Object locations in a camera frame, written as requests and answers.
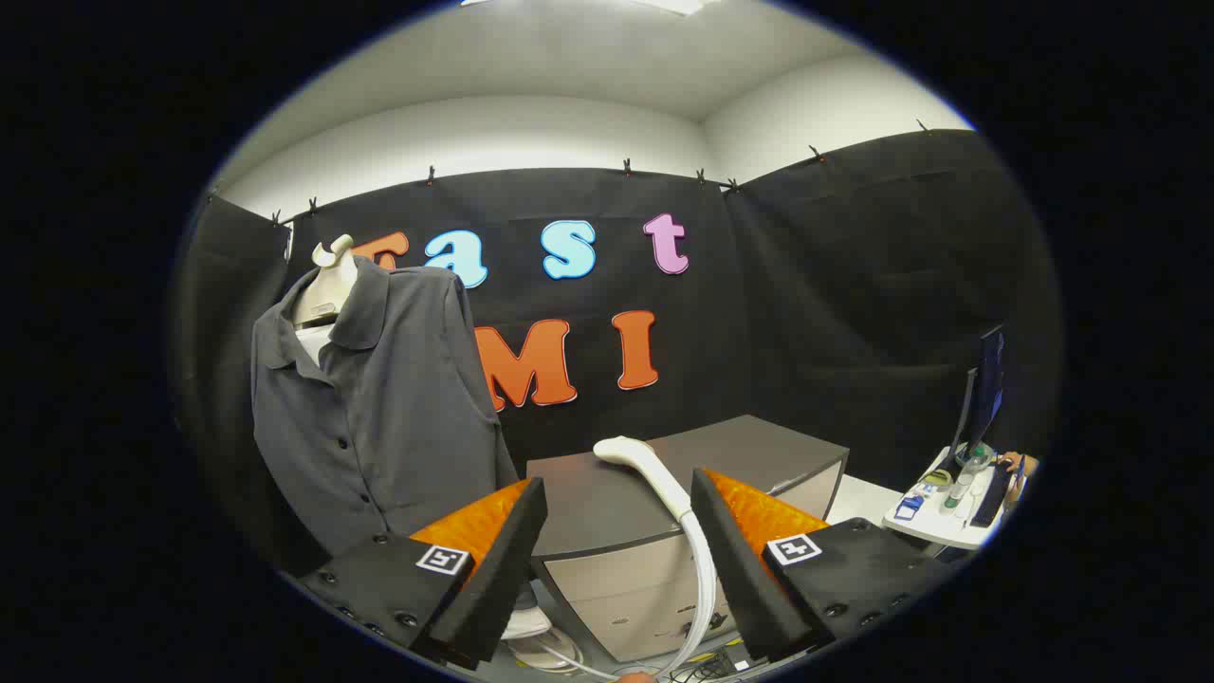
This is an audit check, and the black backdrop cloth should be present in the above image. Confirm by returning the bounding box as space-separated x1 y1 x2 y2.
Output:
171 128 1063 580

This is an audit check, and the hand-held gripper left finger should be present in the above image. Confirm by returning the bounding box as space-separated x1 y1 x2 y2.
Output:
296 476 549 671

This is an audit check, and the white side desk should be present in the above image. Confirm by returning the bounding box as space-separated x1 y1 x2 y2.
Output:
882 444 1008 551

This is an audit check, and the ceiling light panel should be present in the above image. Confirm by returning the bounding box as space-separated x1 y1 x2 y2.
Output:
462 0 708 16

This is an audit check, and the clear plastic bottle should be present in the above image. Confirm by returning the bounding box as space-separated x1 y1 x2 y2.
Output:
944 453 983 508

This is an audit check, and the cream clothes hanger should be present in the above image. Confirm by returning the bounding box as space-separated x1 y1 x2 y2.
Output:
289 234 359 330

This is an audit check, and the beige cabinet with dark top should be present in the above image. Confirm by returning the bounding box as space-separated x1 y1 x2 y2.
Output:
524 414 851 665

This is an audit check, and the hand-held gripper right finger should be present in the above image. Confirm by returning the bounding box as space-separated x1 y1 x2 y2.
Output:
690 467 957 663

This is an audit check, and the grey button-up shirt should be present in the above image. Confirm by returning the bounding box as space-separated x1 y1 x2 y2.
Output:
250 254 519 559

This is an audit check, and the white steamer base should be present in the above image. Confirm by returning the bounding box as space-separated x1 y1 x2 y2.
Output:
501 607 584 674

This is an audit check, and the black flat device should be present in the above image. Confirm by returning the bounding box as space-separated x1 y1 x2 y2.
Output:
969 460 1014 528

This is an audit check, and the black computer monitor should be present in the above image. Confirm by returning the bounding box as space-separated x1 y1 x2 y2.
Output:
956 324 1008 466

